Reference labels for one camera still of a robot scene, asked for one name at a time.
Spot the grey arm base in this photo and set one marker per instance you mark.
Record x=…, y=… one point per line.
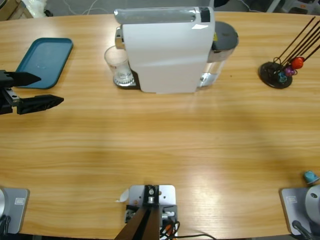
x=291, y=210
x=18, y=207

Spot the light blue coffee capsule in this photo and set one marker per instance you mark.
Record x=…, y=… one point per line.
x=310, y=177

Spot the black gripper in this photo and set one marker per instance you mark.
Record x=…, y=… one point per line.
x=6, y=100

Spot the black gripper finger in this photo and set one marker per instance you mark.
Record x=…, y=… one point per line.
x=221, y=2

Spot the white desk frame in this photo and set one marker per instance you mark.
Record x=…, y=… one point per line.
x=273, y=6

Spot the teal capsule with dark rim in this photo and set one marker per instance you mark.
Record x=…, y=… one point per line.
x=282, y=77

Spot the white plastic bag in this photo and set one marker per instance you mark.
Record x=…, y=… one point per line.
x=33, y=6

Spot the clear glass cup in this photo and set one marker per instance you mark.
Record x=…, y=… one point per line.
x=116, y=58

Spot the orange-red coffee capsule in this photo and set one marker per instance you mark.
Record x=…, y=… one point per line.
x=298, y=62

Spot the purple coffee capsule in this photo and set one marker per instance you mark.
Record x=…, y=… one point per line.
x=290, y=71

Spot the white capsule coffee machine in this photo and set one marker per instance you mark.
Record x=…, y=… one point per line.
x=170, y=55

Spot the cardboard box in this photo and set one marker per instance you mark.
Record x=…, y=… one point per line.
x=12, y=11

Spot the clear water tank black lid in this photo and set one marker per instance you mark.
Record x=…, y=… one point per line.
x=226, y=35

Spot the white paper tab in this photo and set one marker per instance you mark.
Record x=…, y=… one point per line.
x=123, y=196

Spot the dark camera post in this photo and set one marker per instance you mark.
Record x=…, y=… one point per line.
x=142, y=225

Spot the black capsule holder with rods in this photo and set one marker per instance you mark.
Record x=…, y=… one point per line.
x=270, y=75

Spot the white mount block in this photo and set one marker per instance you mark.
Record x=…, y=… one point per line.
x=166, y=195

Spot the teal plastic tray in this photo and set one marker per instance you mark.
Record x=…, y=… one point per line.
x=42, y=60

